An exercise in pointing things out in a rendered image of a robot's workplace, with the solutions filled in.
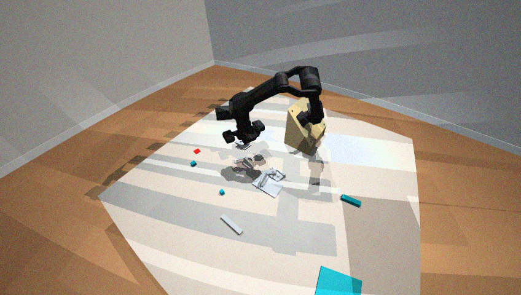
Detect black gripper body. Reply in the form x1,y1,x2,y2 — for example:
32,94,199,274
222,119,265,144

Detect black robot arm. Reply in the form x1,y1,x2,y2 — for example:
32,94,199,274
215,66,324,143

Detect white flat bar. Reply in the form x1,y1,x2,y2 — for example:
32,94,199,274
221,214,243,235

